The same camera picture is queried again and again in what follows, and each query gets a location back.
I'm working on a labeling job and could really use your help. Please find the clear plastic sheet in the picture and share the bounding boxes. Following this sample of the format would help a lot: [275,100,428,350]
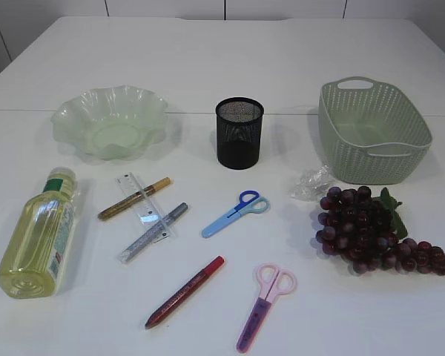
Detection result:
[289,165,335,202]

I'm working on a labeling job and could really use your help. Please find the purple artificial grape bunch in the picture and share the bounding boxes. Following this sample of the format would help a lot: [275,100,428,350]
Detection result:
[315,185,445,276]

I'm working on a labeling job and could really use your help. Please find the yellow liquid plastic bottle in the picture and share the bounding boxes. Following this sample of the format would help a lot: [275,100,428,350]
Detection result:
[0,167,76,299]

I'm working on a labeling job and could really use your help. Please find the black mesh pen cup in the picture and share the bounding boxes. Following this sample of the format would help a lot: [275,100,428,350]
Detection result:
[216,97,264,170]

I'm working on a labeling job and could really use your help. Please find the silver marker pen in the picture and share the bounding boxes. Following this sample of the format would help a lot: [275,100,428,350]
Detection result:
[119,202,188,263]

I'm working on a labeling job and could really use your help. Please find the clear plastic ruler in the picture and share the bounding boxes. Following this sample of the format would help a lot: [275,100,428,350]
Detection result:
[115,172,171,234]

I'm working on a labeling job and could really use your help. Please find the gold marker pen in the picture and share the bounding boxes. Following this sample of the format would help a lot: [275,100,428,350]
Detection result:
[97,173,171,221]

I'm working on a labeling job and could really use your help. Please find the red marker pen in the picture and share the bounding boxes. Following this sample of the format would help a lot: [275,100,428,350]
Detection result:
[144,256,225,329]

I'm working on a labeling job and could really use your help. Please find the green wavy glass plate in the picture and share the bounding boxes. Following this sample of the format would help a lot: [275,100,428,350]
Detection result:
[50,85,168,160]

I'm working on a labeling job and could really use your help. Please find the green plastic woven basket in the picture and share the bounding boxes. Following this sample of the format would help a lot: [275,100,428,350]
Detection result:
[318,76,432,185]

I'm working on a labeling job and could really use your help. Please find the blue scissors with sheath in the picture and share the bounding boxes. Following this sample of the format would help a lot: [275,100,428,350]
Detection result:
[202,190,270,238]

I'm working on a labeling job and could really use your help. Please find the pink scissors purple sheath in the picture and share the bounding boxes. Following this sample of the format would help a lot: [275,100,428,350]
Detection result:
[236,263,297,354]

